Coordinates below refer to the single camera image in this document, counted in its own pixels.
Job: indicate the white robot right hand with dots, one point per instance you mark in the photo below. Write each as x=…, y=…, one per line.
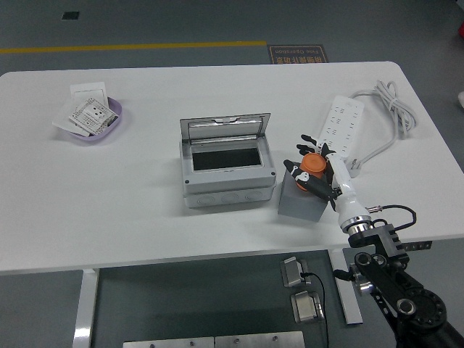
x=344, y=181

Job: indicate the orange cylinder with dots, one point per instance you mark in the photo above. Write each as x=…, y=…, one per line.
x=313, y=164

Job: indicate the grey electrical box with lid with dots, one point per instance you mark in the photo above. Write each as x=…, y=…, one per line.
x=228, y=181

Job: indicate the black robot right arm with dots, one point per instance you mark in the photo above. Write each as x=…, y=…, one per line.
x=388, y=275

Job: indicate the grey cube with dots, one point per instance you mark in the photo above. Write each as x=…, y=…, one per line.
x=297, y=207

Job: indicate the white power strip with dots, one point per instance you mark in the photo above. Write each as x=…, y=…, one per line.
x=344, y=116

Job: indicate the metal foot pedal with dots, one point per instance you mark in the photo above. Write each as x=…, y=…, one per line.
x=306, y=308
x=291, y=272

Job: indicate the white table leg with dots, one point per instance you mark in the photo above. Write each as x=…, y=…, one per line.
x=352, y=312
x=85, y=308

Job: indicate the brown floor sign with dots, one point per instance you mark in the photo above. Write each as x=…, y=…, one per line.
x=297, y=54

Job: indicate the yellow floor tape line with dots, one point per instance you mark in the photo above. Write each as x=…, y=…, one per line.
x=145, y=46

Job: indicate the purple plastic tray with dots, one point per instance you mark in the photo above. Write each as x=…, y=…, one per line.
x=94, y=140

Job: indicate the white socket panel with holes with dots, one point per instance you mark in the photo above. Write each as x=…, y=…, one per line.
x=90, y=114

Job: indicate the black floor outlet plate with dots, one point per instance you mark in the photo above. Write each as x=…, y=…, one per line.
x=70, y=15

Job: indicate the perforated metal bracket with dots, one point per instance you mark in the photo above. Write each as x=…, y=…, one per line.
x=418, y=245

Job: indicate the steel base plate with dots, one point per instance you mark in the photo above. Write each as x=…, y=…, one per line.
x=259, y=340
x=166, y=343

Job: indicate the plain white switch plate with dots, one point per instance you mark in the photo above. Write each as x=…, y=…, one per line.
x=87, y=90

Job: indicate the white flat wall plate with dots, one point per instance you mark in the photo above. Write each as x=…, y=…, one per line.
x=61, y=121

